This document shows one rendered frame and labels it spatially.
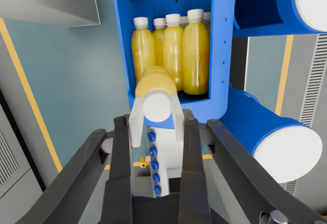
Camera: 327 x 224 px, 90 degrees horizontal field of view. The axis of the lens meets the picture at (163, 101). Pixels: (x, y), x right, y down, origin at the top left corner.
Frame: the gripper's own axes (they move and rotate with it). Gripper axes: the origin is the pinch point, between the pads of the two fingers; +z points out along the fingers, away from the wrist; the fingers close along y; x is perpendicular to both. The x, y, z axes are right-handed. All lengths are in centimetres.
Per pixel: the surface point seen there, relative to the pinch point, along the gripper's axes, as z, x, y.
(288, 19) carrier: 40, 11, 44
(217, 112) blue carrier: 17.8, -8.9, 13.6
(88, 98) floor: 139, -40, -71
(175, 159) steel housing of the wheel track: 46, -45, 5
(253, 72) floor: 138, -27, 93
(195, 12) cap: 25.7, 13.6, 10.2
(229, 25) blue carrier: 20.3, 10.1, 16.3
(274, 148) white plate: 35, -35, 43
